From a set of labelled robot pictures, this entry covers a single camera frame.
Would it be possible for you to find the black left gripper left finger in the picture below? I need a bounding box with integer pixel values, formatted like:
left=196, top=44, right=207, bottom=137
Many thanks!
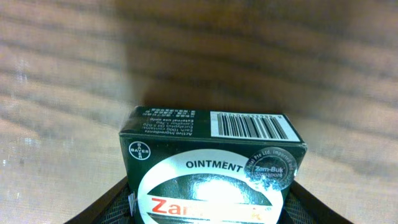
left=65, top=177, right=134, bottom=224

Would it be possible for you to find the green Zam-Buk box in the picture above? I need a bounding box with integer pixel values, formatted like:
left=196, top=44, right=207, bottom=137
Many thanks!
left=119, top=106, right=308, bottom=224

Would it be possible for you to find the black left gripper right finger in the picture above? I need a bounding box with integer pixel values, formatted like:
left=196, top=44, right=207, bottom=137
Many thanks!
left=278, top=181, right=353, bottom=224

